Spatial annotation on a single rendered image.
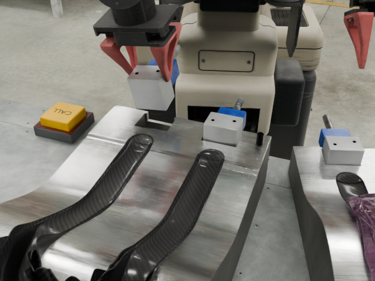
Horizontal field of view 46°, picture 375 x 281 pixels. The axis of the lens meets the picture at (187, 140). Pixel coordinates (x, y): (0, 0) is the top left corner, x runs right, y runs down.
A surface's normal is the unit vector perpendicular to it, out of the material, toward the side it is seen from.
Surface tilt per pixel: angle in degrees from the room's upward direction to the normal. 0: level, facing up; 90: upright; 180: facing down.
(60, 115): 0
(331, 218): 19
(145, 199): 1
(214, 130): 90
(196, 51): 98
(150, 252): 27
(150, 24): 11
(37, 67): 0
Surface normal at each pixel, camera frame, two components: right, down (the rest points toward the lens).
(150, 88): -0.33, 0.66
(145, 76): -0.17, -0.74
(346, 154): -0.05, 0.58
